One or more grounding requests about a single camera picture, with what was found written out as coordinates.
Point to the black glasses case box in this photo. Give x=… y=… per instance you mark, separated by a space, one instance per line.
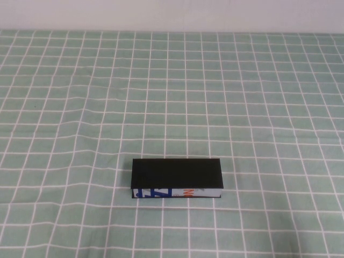
x=174 y=174

